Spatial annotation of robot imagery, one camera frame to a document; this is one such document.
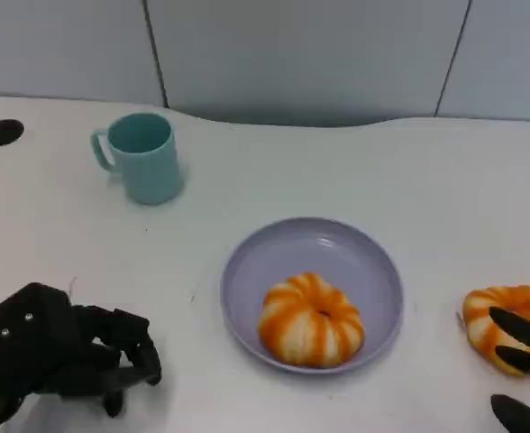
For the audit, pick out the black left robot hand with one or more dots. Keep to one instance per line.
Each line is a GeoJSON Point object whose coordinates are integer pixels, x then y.
{"type": "Point", "coordinates": [130, 334]}

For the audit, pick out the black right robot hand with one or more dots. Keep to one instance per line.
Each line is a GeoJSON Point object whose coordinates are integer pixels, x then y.
{"type": "Point", "coordinates": [528, 331]}

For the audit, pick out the orange white toy bread roll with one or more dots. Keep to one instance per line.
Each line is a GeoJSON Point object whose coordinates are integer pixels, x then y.
{"type": "Point", "coordinates": [479, 315]}
{"type": "Point", "coordinates": [310, 325]}

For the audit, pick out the pale green mug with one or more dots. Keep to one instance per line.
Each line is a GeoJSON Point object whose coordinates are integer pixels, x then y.
{"type": "Point", "coordinates": [152, 173]}

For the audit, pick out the lilac plate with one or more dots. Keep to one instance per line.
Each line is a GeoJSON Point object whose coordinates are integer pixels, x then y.
{"type": "Point", "coordinates": [314, 252]}

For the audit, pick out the black round table grommet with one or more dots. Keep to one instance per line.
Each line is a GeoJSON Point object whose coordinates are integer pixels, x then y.
{"type": "Point", "coordinates": [2, 132]}

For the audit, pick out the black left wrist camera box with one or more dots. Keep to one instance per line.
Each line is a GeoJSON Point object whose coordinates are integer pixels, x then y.
{"type": "Point", "coordinates": [24, 336]}

